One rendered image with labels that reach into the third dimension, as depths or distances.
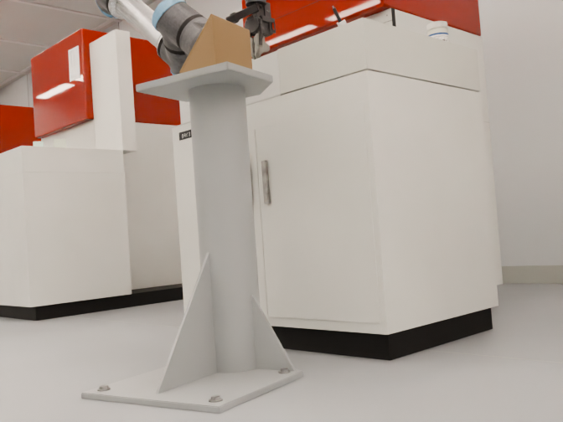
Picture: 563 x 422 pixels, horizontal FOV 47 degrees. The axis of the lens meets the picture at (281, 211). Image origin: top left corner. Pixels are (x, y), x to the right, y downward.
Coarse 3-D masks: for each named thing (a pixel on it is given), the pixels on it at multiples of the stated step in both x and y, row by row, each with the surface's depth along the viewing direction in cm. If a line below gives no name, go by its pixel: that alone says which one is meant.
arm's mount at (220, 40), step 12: (216, 24) 175; (228, 24) 180; (204, 36) 175; (216, 36) 174; (228, 36) 179; (240, 36) 185; (204, 48) 175; (216, 48) 174; (228, 48) 179; (240, 48) 184; (192, 60) 177; (204, 60) 175; (216, 60) 173; (228, 60) 178; (240, 60) 184; (180, 72) 179
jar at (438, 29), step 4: (428, 24) 220; (432, 24) 219; (436, 24) 218; (440, 24) 218; (444, 24) 219; (428, 28) 221; (432, 28) 219; (436, 28) 218; (440, 28) 218; (444, 28) 219; (428, 32) 221; (432, 32) 219; (436, 32) 218; (440, 32) 218; (444, 32) 218; (432, 36) 219; (436, 36) 218; (440, 36) 218; (444, 36) 218; (444, 40) 218; (448, 40) 220
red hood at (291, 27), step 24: (288, 0) 282; (312, 0) 271; (336, 0) 262; (360, 0) 253; (384, 0) 246; (408, 0) 258; (432, 0) 270; (456, 0) 283; (288, 24) 282; (312, 24) 272; (336, 24) 265; (456, 24) 282
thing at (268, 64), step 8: (264, 56) 209; (272, 56) 207; (256, 64) 212; (264, 64) 210; (272, 64) 207; (264, 72) 210; (272, 72) 207; (272, 88) 207; (280, 88) 205; (256, 96) 213; (264, 96) 210; (272, 96) 207; (184, 104) 242; (184, 112) 242; (184, 120) 242
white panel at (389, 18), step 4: (392, 8) 250; (380, 12) 252; (384, 12) 251; (388, 12) 250; (392, 12) 249; (372, 16) 255; (376, 16) 254; (380, 16) 252; (384, 16) 251; (388, 16) 250; (392, 16) 249; (376, 20) 254; (380, 20) 252; (384, 20) 251; (388, 20) 250; (392, 20) 249; (392, 24) 249; (272, 52) 297
